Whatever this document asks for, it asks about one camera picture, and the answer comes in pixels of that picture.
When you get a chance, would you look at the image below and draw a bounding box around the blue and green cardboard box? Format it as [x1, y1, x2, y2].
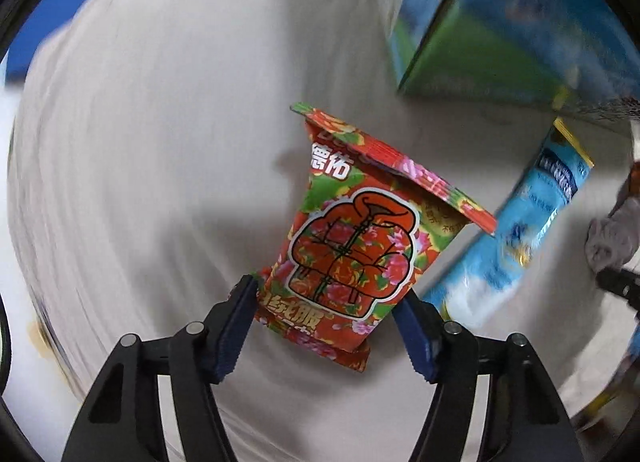
[361, 0, 640, 135]

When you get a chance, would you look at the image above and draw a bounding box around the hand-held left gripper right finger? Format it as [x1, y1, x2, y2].
[391, 292, 586, 462]

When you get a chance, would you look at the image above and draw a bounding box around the red floral tissue packet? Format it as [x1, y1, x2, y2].
[253, 102, 499, 374]

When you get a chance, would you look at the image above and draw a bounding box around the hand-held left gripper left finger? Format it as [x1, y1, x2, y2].
[61, 274, 260, 462]

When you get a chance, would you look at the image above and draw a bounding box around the person's right hand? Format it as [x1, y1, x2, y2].
[585, 194, 640, 275]

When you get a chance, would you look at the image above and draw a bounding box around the blue cloth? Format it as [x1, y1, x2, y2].
[5, 0, 143, 83]

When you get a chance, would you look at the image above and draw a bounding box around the light blue tissue packet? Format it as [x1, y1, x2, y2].
[419, 118, 596, 328]

